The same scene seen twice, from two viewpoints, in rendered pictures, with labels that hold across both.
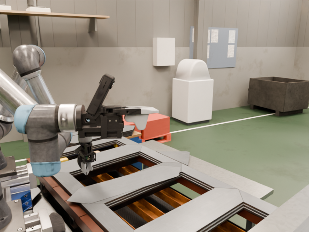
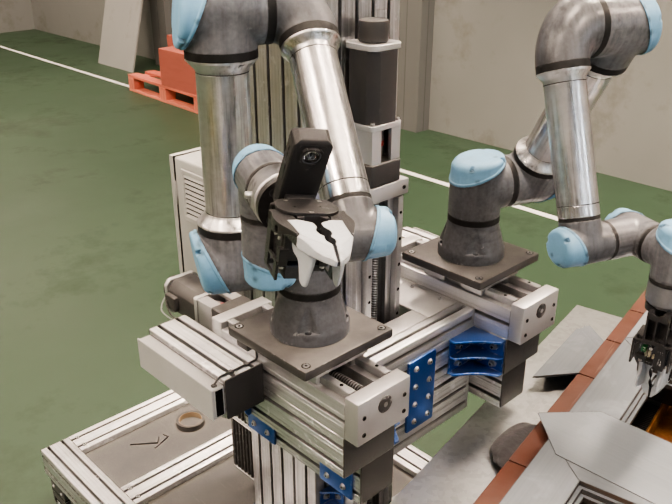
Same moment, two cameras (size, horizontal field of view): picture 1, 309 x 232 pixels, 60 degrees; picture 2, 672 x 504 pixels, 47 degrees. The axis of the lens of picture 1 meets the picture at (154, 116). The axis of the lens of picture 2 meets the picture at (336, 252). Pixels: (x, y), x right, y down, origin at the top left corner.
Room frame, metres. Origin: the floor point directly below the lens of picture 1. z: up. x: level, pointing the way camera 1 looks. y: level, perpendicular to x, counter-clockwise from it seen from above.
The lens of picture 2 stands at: (0.53, -0.69, 1.78)
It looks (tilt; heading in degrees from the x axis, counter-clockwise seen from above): 24 degrees down; 76
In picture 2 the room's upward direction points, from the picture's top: straight up
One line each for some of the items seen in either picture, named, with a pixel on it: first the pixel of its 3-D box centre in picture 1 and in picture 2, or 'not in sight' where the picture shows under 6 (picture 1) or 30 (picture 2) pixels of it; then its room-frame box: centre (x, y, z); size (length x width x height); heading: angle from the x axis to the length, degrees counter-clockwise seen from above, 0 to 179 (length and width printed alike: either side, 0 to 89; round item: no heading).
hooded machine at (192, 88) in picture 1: (192, 90); not in sight; (5.80, -0.84, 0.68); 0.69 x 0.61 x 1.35; 120
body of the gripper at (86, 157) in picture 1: (86, 151); (659, 333); (1.42, 0.38, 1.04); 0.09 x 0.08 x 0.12; 40
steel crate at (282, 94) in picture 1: (277, 95); not in sight; (6.78, -3.16, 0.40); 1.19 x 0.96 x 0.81; 30
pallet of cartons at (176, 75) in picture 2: not in sight; (200, 69); (1.10, 7.07, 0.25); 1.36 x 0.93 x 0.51; 120
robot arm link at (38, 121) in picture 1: (40, 119); (265, 180); (0.68, 0.30, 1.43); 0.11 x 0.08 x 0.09; 94
